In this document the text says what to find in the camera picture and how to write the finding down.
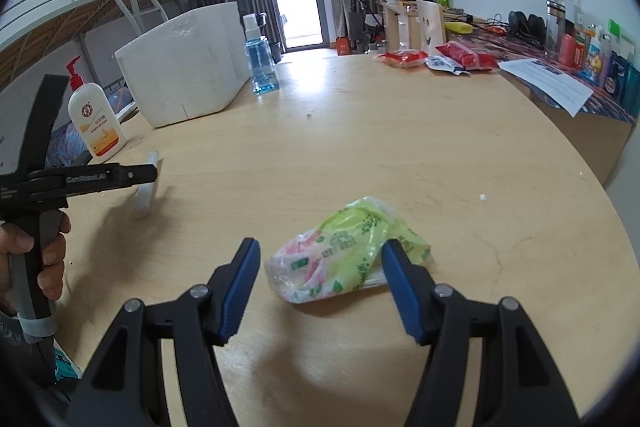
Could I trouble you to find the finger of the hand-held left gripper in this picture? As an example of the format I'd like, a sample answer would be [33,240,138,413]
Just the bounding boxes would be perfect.
[119,163,159,194]

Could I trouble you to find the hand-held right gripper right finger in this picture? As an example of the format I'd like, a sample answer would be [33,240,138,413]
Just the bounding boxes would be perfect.
[381,238,583,427]

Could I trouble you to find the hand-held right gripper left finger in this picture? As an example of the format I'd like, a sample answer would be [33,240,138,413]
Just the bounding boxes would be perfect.
[65,237,262,427]

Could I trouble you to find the white plastic tube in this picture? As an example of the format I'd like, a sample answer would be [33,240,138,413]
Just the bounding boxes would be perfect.
[134,150,165,219]

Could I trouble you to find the green plastic packet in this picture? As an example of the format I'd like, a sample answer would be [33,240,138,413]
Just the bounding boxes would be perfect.
[264,196,432,306]

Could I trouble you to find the white foam box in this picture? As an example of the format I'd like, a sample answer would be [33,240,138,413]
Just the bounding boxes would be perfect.
[114,2,251,129]

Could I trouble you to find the person's left hand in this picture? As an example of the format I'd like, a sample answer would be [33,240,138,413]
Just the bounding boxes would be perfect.
[0,209,71,308]

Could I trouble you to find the white lotion bottle red pump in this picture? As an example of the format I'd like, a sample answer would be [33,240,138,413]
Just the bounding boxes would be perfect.
[66,56,129,160]

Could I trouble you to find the blue spray bottle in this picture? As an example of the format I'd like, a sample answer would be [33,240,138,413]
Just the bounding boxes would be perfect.
[243,13,279,96]

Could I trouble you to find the grey bed ladder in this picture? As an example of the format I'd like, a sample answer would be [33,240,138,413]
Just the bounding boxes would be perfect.
[114,0,169,36]

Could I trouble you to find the dark cloth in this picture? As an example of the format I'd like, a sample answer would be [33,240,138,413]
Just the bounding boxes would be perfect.
[0,307,57,391]

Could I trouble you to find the white and blue packet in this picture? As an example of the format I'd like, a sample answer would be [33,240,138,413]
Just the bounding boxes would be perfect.
[425,55,472,78]

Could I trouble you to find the red and yellow packet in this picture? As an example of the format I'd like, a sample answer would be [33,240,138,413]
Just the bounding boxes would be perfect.
[377,49,430,70]

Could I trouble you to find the red snack packet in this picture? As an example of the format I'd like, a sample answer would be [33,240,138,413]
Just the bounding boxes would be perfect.
[434,40,500,70]

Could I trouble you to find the white paper sheet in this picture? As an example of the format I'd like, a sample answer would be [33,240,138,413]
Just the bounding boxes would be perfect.
[498,58,595,117]

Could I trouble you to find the wooden desk with drawers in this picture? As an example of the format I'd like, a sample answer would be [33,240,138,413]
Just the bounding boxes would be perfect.
[376,0,451,54]

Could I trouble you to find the black folding stand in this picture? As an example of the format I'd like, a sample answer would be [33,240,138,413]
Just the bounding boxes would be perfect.
[349,0,386,53]

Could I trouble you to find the wooden smiley chair back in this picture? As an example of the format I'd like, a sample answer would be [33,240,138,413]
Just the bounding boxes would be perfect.
[415,0,446,50]

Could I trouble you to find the printed desk mat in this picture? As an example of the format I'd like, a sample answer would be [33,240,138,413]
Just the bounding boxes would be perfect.
[449,24,640,124]

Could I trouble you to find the black headphones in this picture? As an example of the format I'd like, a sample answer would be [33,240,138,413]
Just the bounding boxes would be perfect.
[507,9,548,39]

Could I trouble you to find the row of toiletry bottles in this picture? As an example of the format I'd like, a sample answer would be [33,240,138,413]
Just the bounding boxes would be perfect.
[557,19,640,118]

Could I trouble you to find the steel flask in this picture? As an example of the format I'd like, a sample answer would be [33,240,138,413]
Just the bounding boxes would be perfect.
[545,0,569,54]

